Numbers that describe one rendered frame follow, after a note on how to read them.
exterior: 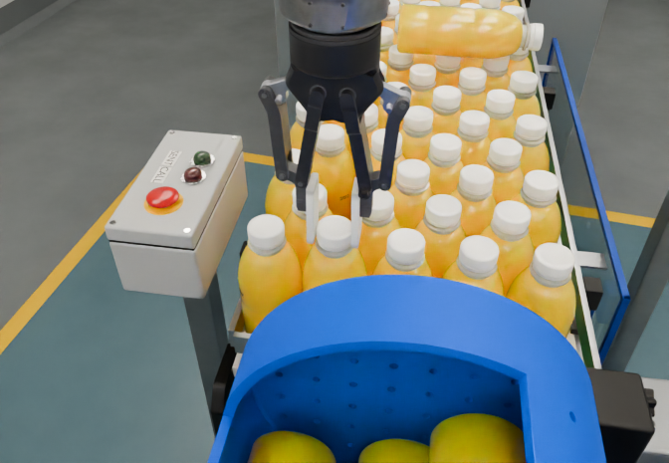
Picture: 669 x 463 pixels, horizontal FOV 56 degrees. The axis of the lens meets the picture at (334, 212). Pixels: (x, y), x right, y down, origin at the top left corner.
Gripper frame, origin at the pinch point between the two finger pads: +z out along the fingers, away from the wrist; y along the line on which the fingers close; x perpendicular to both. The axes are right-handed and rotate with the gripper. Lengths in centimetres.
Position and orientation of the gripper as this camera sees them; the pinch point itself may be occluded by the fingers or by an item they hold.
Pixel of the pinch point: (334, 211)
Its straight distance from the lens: 62.8
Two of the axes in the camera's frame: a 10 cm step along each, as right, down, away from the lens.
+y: 9.9, 1.0, -1.2
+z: 0.0, 7.7, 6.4
